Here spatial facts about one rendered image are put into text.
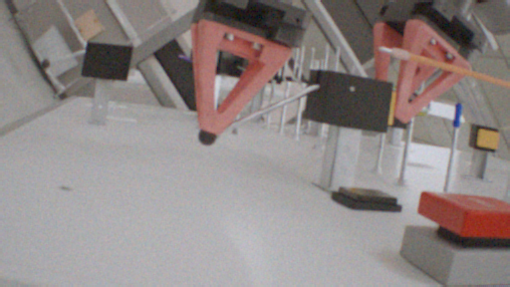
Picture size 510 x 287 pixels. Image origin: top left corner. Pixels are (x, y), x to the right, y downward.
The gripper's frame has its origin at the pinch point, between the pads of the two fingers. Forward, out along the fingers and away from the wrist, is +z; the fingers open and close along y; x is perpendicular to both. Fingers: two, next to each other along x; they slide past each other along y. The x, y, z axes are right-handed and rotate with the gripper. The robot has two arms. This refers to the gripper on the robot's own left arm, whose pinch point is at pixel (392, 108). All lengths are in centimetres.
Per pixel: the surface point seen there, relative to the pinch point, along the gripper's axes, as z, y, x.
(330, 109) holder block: 3.4, -2.0, 5.8
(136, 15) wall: -94, 737, -23
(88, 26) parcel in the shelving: -47, 688, 27
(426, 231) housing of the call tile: 8.7, -21.0, 6.3
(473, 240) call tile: 8.2, -23.9, 5.6
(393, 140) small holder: -10, 64, -38
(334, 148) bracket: 5.5, -0.8, 3.4
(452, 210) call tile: 7.6, -23.5, 7.4
